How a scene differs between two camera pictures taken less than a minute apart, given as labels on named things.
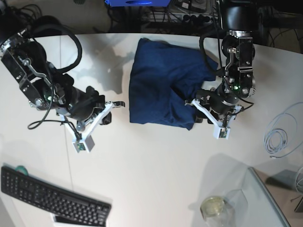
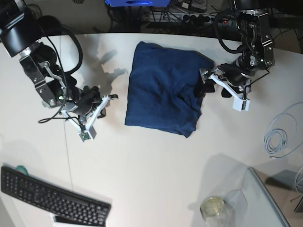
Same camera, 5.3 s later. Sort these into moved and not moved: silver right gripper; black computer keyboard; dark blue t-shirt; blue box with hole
Moved: silver right gripper
Not moved: blue box with hole; dark blue t-shirt; black computer keyboard
